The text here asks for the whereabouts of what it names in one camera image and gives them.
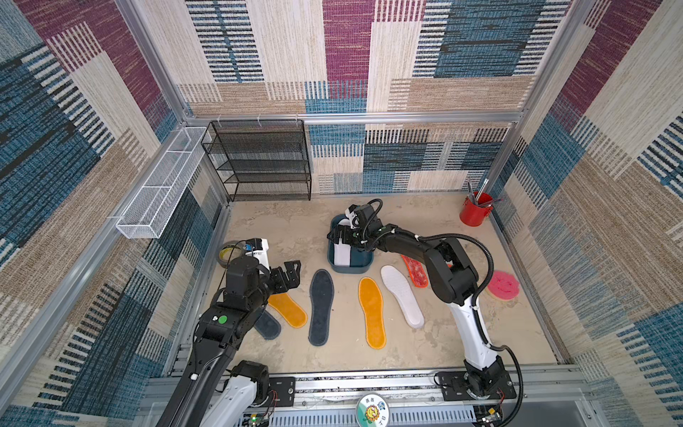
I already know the large white mesh insole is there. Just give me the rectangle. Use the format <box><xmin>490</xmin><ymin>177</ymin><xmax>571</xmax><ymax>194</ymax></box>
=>
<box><xmin>333</xmin><ymin>226</ymin><xmax>351</xmax><ymax>267</ymax></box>

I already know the orange fleece insole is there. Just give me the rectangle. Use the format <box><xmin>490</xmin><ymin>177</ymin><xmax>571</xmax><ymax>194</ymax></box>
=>
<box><xmin>269</xmin><ymin>293</ymin><xmax>308</xmax><ymax>329</ymax></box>
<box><xmin>359</xmin><ymin>278</ymin><xmax>387</xmax><ymax>350</ymax></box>

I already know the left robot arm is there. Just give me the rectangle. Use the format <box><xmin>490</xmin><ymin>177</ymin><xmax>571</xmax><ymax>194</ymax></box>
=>
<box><xmin>158</xmin><ymin>255</ymin><xmax>302</xmax><ymax>426</ymax></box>

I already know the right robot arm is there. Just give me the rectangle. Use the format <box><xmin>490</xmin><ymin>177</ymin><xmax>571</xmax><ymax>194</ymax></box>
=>
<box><xmin>327</xmin><ymin>199</ymin><xmax>524</xmax><ymax>400</ymax></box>

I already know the teal plastic storage box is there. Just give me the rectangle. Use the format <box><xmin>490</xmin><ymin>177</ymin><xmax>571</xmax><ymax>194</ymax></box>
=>
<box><xmin>327</xmin><ymin>240</ymin><xmax>375</xmax><ymax>274</ymax></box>

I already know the dark grey felt insole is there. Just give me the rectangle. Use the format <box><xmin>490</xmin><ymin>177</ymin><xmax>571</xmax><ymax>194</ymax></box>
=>
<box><xmin>309</xmin><ymin>269</ymin><xmax>334</xmax><ymax>347</ymax></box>

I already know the roll of tape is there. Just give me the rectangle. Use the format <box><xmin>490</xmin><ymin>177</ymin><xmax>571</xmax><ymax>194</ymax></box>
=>
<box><xmin>217</xmin><ymin>240</ymin><xmax>245</xmax><ymax>269</ymax></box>

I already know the red patterned insole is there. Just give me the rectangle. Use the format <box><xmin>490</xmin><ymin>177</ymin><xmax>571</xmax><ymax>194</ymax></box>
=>
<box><xmin>401</xmin><ymin>255</ymin><xmax>430</xmax><ymax>288</ymax></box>

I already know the red pen cup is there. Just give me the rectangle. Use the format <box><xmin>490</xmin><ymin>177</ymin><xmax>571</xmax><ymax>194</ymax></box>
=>
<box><xmin>459</xmin><ymin>178</ymin><xmax>496</xmax><ymax>227</ymax></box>

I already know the pink round sponge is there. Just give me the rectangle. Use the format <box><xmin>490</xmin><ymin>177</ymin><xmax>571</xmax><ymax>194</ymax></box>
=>
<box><xmin>487</xmin><ymin>270</ymin><xmax>520</xmax><ymax>301</ymax></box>

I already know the round green sticker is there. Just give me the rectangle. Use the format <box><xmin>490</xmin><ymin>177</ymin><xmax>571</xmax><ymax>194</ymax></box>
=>
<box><xmin>356</xmin><ymin>393</ymin><xmax>391</xmax><ymax>427</ymax></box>

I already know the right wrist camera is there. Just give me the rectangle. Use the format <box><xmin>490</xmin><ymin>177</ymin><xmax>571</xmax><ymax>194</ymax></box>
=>
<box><xmin>338</xmin><ymin>209</ymin><xmax>359</xmax><ymax>229</ymax></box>

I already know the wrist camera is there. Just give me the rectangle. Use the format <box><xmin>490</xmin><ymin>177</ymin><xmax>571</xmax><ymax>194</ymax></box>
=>
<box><xmin>245</xmin><ymin>238</ymin><xmax>270</xmax><ymax>269</ymax></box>
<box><xmin>338</xmin><ymin>209</ymin><xmax>359</xmax><ymax>229</ymax></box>

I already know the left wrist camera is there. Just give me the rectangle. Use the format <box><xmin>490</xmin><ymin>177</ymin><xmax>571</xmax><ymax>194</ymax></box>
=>
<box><xmin>245</xmin><ymin>238</ymin><xmax>270</xmax><ymax>269</ymax></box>

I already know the black wire shelf rack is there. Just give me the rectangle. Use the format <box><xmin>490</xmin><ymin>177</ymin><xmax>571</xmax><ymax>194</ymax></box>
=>
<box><xmin>202</xmin><ymin>119</ymin><xmax>312</xmax><ymax>202</ymax></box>

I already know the white wire mesh basket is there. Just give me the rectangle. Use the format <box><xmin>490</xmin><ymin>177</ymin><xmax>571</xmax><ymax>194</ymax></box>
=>
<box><xmin>116</xmin><ymin>127</ymin><xmax>206</xmax><ymax>239</ymax></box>

